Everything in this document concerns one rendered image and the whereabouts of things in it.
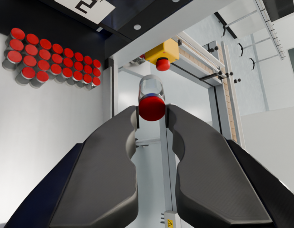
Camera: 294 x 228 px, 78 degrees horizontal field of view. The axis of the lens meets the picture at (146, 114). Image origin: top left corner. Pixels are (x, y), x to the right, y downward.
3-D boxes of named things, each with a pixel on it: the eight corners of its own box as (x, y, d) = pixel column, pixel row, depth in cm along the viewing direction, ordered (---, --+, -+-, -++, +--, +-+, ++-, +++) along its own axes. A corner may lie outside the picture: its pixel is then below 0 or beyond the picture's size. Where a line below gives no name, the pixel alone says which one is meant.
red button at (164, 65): (152, 58, 52) (163, 52, 50) (161, 62, 55) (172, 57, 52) (153, 69, 51) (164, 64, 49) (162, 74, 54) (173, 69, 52)
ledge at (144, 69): (118, 30, 61) (122, 28, 60) (145, 46, 70) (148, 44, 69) (118, 69, 58) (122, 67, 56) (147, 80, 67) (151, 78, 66)
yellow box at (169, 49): (143, 38, 54) (162, 26, 49) (159, 48, 59) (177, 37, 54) (144, 61, 52) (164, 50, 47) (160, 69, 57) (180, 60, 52)
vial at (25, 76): (15, 73, 35) (22, 64, 32) (29, 77, 36) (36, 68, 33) (14, 84, 34) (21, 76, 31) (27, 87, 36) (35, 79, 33)
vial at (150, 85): (162, 73, 16) (167, 94, 13) (162, 95, 18) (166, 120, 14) (138, 73, 17) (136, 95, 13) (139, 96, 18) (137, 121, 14)
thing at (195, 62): (113, 45, 60) (148, 20, 50) (113, 6, 64) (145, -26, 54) (206, 91, 110) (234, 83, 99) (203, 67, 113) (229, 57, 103)
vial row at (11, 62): (2, 58, 34) (8, 47, 31) (90, 83, 46) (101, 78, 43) (0, 69, 33) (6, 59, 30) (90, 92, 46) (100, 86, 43)
